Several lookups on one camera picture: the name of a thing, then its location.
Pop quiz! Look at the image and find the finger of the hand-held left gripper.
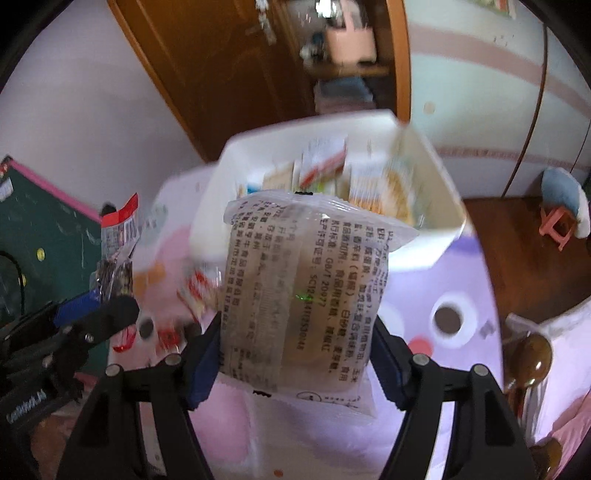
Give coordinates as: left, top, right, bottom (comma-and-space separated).
58, 296, 141, 365
21, 292, 105, 329

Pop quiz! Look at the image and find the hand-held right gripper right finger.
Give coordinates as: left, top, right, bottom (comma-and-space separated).
369, 318, 539, 480

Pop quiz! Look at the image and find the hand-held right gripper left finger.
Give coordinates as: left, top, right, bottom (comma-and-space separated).
58, 311, 222, 480

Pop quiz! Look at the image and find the red clear nut snack packet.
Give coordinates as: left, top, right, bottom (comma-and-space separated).
90, 193, 141, 301

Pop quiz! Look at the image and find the clear black-text snack packet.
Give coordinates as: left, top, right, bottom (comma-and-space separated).
217, 189, 421, 418

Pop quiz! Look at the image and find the white storage box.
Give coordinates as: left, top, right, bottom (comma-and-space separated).
189, 111, 467, 271

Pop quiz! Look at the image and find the red white snack packet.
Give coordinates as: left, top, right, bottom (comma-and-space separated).
178, 265, 222, 321

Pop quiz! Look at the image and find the green chalkboard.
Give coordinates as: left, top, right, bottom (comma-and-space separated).
0, 157, 105, 324

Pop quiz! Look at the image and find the wooden bedpost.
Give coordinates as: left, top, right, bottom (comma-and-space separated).
503, 332, 555, 416

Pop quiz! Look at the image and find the pink white bedding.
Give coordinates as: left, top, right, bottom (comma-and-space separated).
505, 300, 591, 462

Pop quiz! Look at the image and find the orange beige snack packet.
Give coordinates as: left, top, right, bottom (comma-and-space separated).
346, 159, 416, 227

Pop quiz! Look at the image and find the red white striped packet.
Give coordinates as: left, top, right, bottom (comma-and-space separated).
298, 137, 348, 188

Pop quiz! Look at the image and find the pink stool with blue cushion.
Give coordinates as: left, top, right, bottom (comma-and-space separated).
541, 167, 591, 238

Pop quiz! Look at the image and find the wooden door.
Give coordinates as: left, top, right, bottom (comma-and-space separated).
108, 0, 411, 162

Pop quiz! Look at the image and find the white pink-striped wardrobe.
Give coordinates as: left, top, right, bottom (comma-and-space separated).
406, 0, 591, 199

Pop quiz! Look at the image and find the pink box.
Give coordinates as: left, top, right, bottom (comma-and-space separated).
325, 21, 377, 63

